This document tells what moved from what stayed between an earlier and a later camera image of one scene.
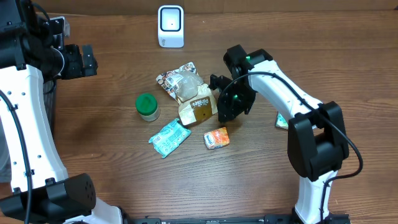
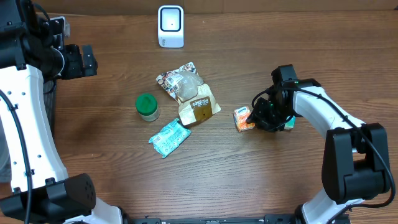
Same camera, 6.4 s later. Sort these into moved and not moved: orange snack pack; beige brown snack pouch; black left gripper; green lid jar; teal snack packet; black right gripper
Moved: orange snack pack; black right gripper
Not moved: beige brown snack pouch; black left gripper; teal snack packet; green lid jar
